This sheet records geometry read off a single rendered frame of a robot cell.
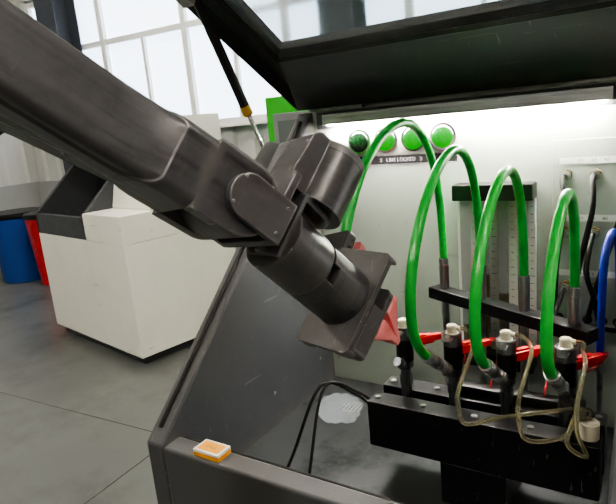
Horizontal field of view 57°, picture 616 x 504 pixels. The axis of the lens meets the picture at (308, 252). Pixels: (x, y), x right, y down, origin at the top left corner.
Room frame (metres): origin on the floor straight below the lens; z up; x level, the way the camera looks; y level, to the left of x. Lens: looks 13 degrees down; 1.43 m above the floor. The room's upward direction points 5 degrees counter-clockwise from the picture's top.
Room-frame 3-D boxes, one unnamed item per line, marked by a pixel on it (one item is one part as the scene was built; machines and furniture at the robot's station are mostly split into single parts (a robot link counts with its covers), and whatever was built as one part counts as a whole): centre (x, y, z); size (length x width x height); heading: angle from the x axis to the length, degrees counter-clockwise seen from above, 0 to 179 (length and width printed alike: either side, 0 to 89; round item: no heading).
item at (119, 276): (4.04, 1.36, 1.00); 1.30 x 1.09 x 1.99; 45
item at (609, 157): (0.94, -0.49, 1.20); 0.13 x 0.03 x 0.31; 57
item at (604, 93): (1.07, -0.29, 1.43); 0.54 x 0.03 x 0.02; 57
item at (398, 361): (0.84, -0.14, 0.99); 0.05 x 0.03 x 0.21; 147
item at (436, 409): (0.79, -0.24, 0.91); 0.34 x 0.10 x 0.15; 57
